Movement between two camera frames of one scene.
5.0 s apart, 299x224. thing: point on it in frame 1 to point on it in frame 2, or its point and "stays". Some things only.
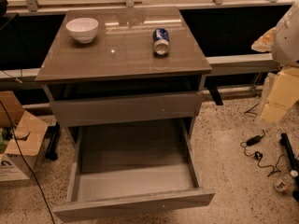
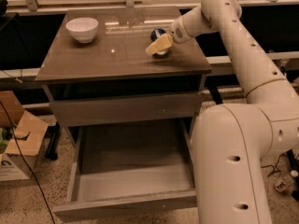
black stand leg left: [52, 141] stays
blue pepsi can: [162, 42] stays
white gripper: [287, 42] to [179, 32]
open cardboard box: [21, 133] stays
